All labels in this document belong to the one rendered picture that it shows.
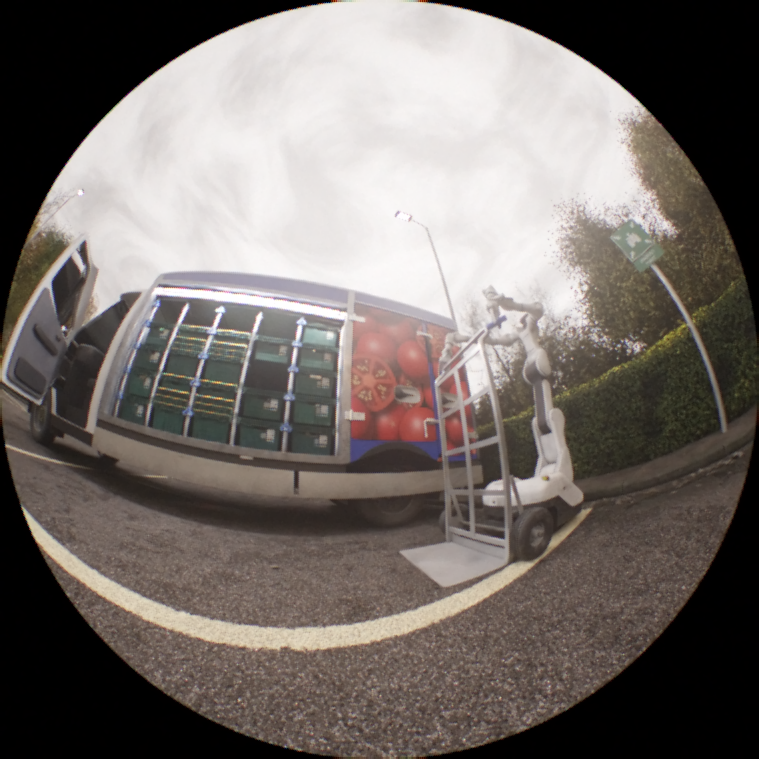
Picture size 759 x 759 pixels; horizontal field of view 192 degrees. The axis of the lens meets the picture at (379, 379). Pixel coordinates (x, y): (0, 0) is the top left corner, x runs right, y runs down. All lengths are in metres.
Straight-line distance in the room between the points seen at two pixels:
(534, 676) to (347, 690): 0.35
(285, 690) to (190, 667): 0.20
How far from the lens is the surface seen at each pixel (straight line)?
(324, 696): 0.59
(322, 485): 1.81
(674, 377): 2.67
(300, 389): 2.10
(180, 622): 0.80
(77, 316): 3.81
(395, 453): 2.00
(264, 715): 0.57
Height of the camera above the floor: 0.48
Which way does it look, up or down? 25 degrees up
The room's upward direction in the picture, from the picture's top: 2 degrees counter-clockwise
